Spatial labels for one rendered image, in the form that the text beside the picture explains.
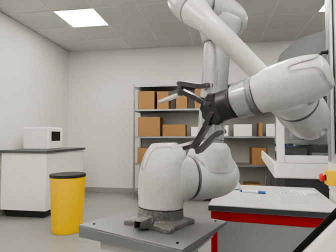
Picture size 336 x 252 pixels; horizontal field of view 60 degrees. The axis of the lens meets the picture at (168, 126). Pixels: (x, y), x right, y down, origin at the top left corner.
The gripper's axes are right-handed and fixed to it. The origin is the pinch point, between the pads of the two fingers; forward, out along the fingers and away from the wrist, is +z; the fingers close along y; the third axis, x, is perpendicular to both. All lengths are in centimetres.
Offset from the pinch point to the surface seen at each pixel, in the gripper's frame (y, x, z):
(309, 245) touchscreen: -15, 48, -41
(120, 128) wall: 57, -339, 351
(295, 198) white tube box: -45, -79, -5
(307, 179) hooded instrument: -49, -139, 1
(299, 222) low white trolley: -52, -66, -8
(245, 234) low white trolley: -53, -57, 15
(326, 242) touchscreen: -15, 49, -43
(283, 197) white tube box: -43, -77, 0
